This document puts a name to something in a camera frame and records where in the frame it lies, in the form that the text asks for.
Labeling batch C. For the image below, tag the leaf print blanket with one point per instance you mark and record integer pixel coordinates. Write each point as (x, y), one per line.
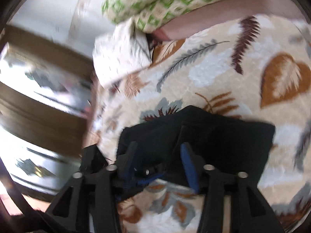
(206, 65)

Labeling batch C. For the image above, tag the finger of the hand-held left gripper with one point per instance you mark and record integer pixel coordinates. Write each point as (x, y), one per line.
(91, 159)
(151, 171)

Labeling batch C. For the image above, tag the green checkered folded quilt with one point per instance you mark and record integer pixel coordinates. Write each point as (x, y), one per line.
(170, 0)

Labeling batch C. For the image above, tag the black pants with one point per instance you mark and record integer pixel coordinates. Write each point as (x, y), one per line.
(218, 138)

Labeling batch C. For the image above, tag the white patterned pillow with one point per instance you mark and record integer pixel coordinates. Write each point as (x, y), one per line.
(116, 53)

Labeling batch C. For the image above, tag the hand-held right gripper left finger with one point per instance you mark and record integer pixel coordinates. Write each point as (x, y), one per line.
(130, 160)

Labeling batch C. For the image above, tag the brown wooden cabinet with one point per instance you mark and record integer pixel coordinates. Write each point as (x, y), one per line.
(36, 116)

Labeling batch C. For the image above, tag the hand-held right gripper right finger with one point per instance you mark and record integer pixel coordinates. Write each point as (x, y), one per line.
(190, 168)

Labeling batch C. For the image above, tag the pink padded bed frame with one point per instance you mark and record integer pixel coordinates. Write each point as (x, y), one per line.
(218, 14)

